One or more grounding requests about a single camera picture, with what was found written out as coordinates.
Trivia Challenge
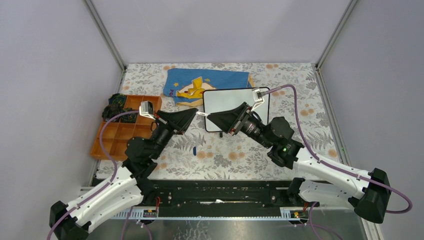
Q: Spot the dark green scrunchie top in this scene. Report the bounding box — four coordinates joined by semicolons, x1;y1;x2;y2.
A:
108;93;127;108

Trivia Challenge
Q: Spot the dark green scrunchie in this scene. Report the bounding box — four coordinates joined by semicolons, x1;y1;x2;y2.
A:
108;93;127;108
120;107;139;124

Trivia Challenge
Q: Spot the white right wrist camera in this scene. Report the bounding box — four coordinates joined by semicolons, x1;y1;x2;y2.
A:
251;87;265;112

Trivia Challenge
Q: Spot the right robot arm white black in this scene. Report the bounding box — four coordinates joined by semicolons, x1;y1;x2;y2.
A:
206;102;392;224

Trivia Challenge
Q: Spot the right aluminium frame post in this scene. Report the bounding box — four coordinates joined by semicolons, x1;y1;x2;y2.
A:
315;0;359;70

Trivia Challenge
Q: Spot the floral tablecloth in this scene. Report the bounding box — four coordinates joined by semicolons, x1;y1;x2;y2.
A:
120;63;339;180

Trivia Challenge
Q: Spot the aluminium frame post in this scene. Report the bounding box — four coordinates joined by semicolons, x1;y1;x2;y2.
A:
82;0;126;72
315;0;359;70

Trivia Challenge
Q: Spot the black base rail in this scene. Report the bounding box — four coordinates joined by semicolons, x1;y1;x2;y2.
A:
138;178;313;216

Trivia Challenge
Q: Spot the black framed whiteboard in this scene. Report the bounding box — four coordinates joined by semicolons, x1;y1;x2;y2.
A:
203;88;270;125

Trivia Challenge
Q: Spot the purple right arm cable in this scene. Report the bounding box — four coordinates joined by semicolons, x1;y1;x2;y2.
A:
261;84;413;215

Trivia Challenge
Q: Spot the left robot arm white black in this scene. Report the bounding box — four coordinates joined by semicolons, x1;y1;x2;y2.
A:
47;108;198;240

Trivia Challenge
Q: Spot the left aluminium frame post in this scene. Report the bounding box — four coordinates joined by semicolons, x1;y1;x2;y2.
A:
82;0;126;72

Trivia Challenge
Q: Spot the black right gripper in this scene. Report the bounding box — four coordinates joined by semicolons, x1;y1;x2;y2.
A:
207;102;273;149

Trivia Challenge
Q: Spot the blue pikachu cloth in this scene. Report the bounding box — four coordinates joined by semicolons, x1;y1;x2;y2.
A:
162;68;255;107

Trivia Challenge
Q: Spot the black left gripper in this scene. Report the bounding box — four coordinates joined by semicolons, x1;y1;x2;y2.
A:
149;108;198;161

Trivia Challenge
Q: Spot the dark green scrunchie right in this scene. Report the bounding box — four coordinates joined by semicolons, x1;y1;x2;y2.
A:
120;107;139;124

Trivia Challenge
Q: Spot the white marker pen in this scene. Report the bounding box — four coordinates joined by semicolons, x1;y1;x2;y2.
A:
196;111;210;117

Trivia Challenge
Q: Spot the orange compartment tray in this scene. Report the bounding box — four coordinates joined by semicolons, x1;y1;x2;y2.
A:
90;95;162;161

